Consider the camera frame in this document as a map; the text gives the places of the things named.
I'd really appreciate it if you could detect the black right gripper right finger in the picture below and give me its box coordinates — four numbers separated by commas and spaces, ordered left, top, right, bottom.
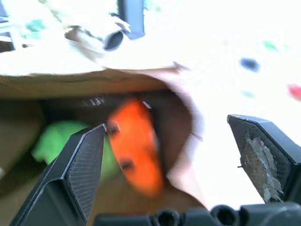
227, 114, 301, 203

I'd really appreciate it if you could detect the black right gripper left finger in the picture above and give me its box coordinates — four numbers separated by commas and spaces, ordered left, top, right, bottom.
9, 123, 107, 226

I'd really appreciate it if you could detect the orange plastic toy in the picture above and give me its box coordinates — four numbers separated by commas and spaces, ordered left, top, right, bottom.
106, 98, 165, 197

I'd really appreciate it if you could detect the brown paper bag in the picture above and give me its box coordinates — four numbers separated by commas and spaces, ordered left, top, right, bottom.
0, 66, 210, 226

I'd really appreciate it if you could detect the green plastic toy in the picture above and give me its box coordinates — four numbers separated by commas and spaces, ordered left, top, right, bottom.
32, 120, 122, 182

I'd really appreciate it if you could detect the small red object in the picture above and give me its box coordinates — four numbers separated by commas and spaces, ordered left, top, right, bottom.
288, 84, 301, 101

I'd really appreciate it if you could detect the small blue object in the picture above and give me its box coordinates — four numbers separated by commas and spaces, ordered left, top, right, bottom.
240, 57, 260, 72

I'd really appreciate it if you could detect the small green object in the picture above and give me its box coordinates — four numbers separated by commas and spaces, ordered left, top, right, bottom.
262, 40, 279, 51

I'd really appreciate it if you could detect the dark blue upright post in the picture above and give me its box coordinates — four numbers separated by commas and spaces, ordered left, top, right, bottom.
117, 0, 146, 40

